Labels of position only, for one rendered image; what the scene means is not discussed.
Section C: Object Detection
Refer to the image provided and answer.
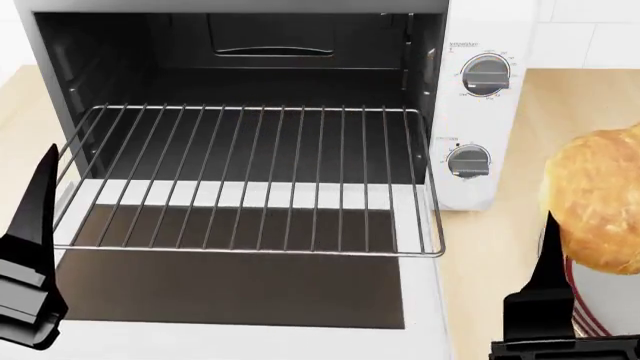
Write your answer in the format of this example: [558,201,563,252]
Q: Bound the white plate, red stripes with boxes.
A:
[564,255,640,339]

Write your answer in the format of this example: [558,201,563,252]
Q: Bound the round golden bread loaf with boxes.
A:
[538,123,640,276]

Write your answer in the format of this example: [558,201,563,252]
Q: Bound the grey timer dial knob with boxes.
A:
[445,143,494,180]

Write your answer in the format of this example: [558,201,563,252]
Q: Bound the white toaster oven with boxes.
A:
[13,0,532,213]

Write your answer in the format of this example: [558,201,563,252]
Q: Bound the metal wire oven rack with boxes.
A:
[51,103,447,260]

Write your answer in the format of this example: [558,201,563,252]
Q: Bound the white oven door, dark glass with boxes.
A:
[49,178,455,360]

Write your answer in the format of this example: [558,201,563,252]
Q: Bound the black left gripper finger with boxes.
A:
[0,143,61,281]

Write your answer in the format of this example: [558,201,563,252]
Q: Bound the grey temperature dial knob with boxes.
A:
[459,53,515,101]

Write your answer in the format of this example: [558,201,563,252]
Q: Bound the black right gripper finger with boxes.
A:
[503,210,577,345]

